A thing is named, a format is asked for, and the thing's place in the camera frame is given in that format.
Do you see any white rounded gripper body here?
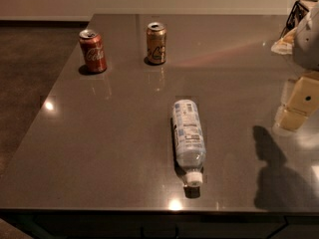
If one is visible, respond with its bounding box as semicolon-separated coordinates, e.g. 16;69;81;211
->
293;4;319;71

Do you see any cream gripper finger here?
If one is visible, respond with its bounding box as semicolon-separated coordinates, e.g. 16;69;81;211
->
271;29;296;55
278;76;319;131

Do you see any clear blue-label plastic bottle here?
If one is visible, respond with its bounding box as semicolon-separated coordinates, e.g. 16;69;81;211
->
172;100;206;187

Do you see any gold Coca-Cola can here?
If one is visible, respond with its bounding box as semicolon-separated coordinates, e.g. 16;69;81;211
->
147;22;166;65

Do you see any red Coca-Cola can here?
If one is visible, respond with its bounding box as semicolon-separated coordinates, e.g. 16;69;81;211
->
79;29;107;74

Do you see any black wire basket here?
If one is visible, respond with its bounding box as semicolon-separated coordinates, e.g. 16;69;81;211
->
286;0;318;30

